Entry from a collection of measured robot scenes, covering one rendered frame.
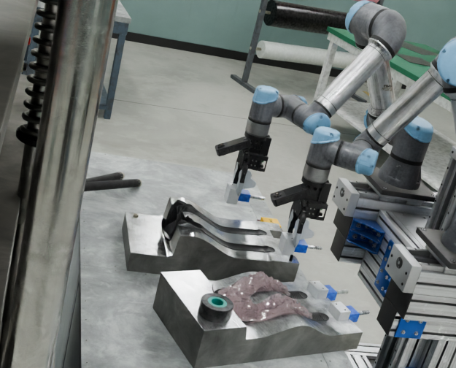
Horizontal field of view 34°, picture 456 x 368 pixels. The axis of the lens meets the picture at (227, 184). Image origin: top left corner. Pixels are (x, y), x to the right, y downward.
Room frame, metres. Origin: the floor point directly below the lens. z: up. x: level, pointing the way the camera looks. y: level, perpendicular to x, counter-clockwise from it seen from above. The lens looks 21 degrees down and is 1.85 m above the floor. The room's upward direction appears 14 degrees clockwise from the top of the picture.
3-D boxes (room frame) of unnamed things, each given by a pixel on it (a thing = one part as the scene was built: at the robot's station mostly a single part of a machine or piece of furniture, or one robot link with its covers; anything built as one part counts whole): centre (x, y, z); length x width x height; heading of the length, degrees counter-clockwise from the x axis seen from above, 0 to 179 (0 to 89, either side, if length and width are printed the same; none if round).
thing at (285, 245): (2.06, -0.27, 0.91); 0.13 x 0.05 x 0.05; 106
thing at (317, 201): (2.06, -0.25, 1.07); 0.09 x 0.08 x 0.12; 106
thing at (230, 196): (2.31, -0.07, 0.93); 0.13 x 0.05 x 0.05; 106
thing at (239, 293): (1.73, -0.17, 0.90); 0.26 x 0.18 x 0.08; 123
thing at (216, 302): (1.56, -0.05, 0.93); 0.08 x 0.08 x 0.04
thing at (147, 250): (2.04, 0.01, 0.87); 0.50 x 0.26 x 0.14; 106
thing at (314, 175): (2.06, -0.24, 1.15); 0.08 x 0.08 x 0.05
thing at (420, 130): (2.54, -0.58, 1.20); 0.13 x 0.12 x 0.14; 37
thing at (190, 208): (2.04, -0.01, 0.92); 0.35 x 0.16 x 0.09; 106
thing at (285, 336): (1.72, -0.17, 0.85); 0.50 x 0.26 x 0.11; 123
